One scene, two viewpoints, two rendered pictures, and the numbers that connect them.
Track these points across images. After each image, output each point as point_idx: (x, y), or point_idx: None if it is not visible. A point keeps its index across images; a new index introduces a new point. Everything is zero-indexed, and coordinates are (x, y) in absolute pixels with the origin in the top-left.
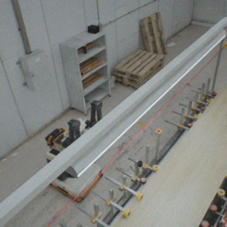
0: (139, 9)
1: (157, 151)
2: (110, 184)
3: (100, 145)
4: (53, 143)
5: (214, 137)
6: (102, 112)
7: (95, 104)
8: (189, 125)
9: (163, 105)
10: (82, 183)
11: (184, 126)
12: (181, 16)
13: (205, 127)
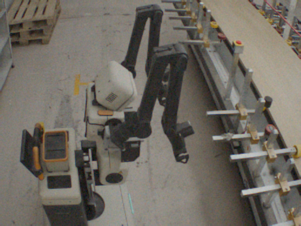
0: None
1: (232, 83)
2: (146, 192)
3: None
4: (46, 162)
5: (260, 42)
6: (20, 92)
7: (153, 12)
8: (223, 36)
9: (100, 46)
10: (123, 215)
11: (213, 42)
12: None
13: (238, 33)
